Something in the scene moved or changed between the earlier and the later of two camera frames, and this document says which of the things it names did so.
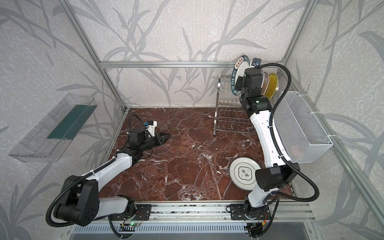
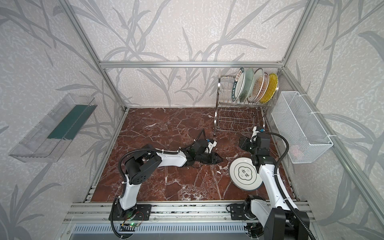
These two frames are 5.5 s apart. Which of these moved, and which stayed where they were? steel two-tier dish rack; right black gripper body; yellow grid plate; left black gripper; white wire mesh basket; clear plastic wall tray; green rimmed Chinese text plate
Moved: left black gripper; right black gripper body; green rimmed Chinese text plate
Stayed: yellow grid plate; steel two-tier dish rack; clear plastic wall tray; white wire mesh basket
